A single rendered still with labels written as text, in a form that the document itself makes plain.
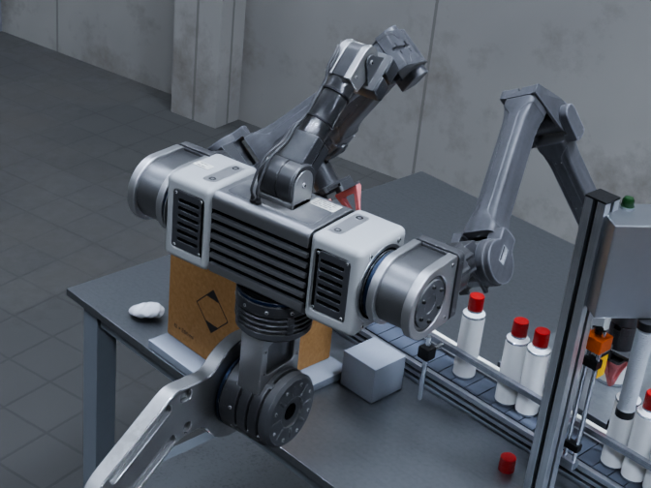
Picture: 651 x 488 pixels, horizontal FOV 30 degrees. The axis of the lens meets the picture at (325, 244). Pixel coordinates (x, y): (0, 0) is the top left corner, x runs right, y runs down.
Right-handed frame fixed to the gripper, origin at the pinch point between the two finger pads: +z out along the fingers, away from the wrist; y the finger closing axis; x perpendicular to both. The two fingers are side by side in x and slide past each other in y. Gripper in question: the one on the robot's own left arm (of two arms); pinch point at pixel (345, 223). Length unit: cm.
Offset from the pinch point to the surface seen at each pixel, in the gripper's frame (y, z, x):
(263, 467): 22, 55, 83
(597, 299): -19, 30, -60
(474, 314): 5.7, 29.9, -16.8
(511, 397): 3, 49, -18
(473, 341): 5.5, 35.5, -13.5
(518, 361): 2.8, 42.1, -23.9
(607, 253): -19, 23, -66
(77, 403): 31, 20, 160
